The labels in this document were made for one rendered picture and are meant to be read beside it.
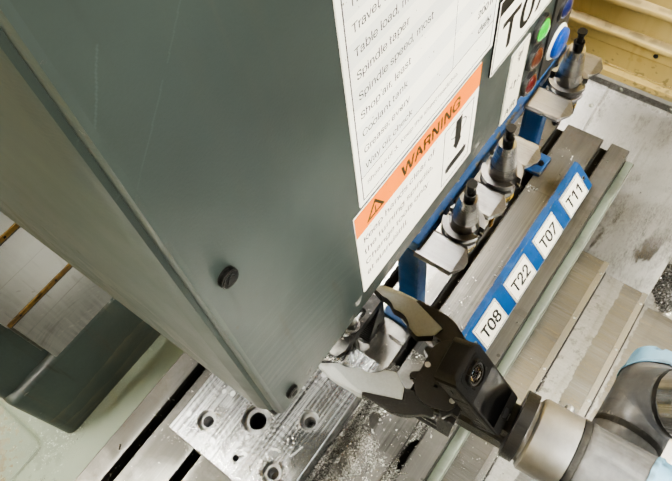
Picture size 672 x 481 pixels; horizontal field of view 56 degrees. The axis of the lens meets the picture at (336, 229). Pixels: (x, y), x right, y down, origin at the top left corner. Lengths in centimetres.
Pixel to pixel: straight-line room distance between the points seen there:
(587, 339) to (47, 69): 134
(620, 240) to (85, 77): 146
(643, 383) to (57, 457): 126
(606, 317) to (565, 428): 85
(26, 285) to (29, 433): 60
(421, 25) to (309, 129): 9
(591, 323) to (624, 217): 27
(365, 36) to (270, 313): 16
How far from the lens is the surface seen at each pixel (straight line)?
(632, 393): 79
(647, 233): 159
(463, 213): 90
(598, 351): 144
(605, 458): 65
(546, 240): 129
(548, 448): 64
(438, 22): 37
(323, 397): 110
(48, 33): 18
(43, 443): 166
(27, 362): 140
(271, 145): 27
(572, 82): 112
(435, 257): 93
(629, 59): 161
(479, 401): 60
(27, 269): 118
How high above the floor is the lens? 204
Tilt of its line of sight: 59 degrees down
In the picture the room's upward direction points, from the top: 11 degrees counter-clockwise
